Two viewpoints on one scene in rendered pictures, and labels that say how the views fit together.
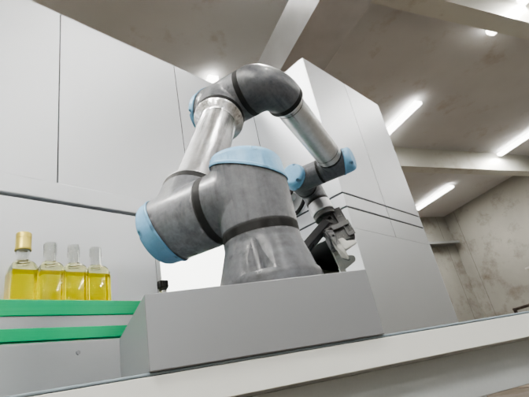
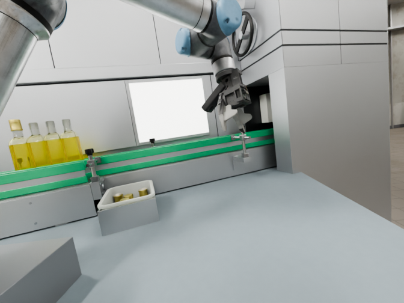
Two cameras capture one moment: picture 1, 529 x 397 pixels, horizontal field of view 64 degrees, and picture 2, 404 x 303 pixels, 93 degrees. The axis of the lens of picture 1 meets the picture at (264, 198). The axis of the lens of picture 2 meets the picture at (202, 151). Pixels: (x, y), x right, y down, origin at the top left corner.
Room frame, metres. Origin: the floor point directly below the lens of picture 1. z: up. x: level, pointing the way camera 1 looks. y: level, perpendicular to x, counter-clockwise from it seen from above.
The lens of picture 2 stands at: (0.64, -0.44, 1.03)
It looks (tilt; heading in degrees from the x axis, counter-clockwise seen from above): 7 degrees down; 32
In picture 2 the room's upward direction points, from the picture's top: 8 degrees counter-clockwise
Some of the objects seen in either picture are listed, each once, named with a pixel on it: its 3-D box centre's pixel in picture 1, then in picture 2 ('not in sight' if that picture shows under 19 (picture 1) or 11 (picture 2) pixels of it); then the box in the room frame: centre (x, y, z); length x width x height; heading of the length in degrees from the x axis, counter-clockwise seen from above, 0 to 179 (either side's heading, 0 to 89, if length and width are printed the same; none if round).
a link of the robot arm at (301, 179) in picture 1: (303, 178); (196, 41); (1.19, -0.13, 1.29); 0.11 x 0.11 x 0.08; 65
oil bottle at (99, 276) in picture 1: (96, 306); (74, 155); (1.04, 0.47, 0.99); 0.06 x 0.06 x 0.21; 49
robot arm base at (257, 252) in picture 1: (267, 263); not in sight; (0.61, 0.02, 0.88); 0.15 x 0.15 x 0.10
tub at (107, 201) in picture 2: not in sight; (131, 202); (1.05, 0.16, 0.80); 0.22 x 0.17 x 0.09; 49
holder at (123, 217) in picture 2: not in sight; (131, 202); (1.07, 0.18, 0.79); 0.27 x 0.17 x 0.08; 49
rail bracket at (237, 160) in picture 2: not in sight; (241, 149); (1.52, -0.11, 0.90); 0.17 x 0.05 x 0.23; 49
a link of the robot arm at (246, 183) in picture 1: (248, 193); not in sight; (0.60, 0.02, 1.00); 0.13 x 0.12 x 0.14; 65
